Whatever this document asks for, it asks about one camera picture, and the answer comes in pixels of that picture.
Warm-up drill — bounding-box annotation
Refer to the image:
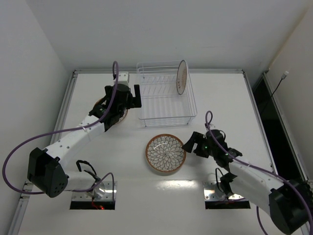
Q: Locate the brown rim flower pattern plate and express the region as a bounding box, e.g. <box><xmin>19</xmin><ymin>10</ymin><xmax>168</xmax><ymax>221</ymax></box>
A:
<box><xmin>145</xmin><ymin>134</ymin><xmax>186</xmax><ymax>174</ymax></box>

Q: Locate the white plate with orange sunburst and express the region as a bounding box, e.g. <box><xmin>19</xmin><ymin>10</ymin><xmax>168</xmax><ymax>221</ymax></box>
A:
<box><xmin>177</xmin><ymin>60</ymin><xmax>188</xmax><ymax>95</ymax></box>

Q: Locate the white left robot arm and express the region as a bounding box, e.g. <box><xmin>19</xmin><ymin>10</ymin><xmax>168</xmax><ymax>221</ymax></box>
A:
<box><xmin>27</xmin><ymin>84</ymin><xmax>142</xmax><ymax>198</ymax></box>

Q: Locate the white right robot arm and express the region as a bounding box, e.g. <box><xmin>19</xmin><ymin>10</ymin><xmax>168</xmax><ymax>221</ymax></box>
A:
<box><xmin>182</xmin><ymin>129</ymin><xmax>313</xmax><ymax>235</ymax></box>

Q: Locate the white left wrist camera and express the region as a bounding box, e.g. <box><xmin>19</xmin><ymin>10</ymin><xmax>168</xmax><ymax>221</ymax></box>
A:
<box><xmin>113</xmin><ymin>71</ymin><xmax>130</xmax><ymax>86</ymax></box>

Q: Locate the white wire dish rack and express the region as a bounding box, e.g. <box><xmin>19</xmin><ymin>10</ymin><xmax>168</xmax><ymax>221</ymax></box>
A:
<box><xmin>136</xmin><ymin>60</ymin><xmax>198</xmax><ymax>127</ymax></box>

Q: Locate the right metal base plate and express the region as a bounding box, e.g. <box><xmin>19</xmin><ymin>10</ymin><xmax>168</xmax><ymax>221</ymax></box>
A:
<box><xmin>203</xmin><ymin>181</ymin><xmax>247</xmax><ymax>202</ymax></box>

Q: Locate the metal base plate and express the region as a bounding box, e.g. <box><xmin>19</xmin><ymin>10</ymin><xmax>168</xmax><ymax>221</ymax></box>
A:
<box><xmin>203</xmin><ymin>181</ymin><xmax>247</xmax><ymax>202</ymax></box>
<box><xmin>71</xmin><ymin>181</ymin><xmax>117</xmax><ymax>202</ymax></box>

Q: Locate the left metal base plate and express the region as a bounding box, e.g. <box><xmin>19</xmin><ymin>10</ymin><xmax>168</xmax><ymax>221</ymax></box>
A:
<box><xmin>71</xmin><ymin>181</ymin><xmax>117</xmax><ymax>202</ymax></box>

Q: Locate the black cable with white plug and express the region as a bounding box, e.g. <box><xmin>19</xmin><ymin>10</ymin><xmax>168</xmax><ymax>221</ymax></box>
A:
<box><xmin>270</xmin><ymin>70</ymin><xmax>289</xmax><ymax>98</ymax></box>

